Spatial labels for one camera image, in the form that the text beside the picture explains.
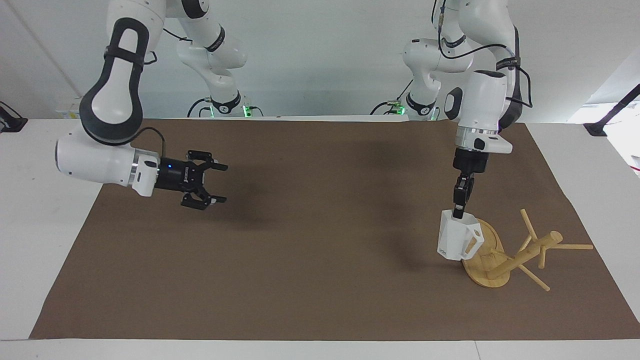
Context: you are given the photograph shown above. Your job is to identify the wooden cup rack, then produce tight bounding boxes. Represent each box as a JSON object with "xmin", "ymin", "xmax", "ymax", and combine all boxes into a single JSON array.
[{"xmin": 461, "ymin": 208, "xmax": 595, "ymax": 293}]

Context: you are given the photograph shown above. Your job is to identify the black stand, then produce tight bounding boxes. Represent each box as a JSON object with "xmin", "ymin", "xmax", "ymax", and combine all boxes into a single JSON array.
[
  {"xmin": 0, "ymin": 101, "xmax": 29, "ymax": 134},
  {"xmin": 583, "ymin": 82, "xmax": 640, "ymax": 137}
]

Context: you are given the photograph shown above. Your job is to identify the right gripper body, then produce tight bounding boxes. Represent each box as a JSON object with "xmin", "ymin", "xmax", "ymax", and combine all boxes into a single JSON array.
[{"xmin": 154, "ymin": 157, "xmax": 206, "ymax": 195}]

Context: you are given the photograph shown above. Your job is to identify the black cable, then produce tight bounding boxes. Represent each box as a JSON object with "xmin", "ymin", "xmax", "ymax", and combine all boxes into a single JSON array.
[
  {"xmin": 369, "ymin": 82, "xmax": 415, "ymax": 116},
  {"xmin": 187, "ymin": 97, "xmax": 215, "ymax": 119},
  {"xmin": 431, "ymin": 0, "xmax": 534, "ymax": 132},
  {"xmin": 131, "ymin": 126, "xmax": 167, "ymax": 160}
]

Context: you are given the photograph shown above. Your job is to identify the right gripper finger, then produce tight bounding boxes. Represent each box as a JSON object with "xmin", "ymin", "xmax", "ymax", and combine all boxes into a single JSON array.
[
  {"xmin": 187, "ymin": 149, "xmax": 230, "ymax": 174},
  {"xmin": 180, "ymin": 184, "xmax": 228, "ymax": 211}
]

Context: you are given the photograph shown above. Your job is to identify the white angular cup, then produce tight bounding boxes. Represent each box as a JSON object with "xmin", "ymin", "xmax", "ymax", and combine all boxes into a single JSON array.
[{"xmin": 437, "ymin": 209, "xmax": 485, "ymax": 262}]

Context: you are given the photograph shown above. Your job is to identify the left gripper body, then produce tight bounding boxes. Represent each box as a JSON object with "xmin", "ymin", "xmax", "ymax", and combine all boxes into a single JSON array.
[{"xmin": 452, "ymin": 148, "xmax": 490, "ymax": 176}]

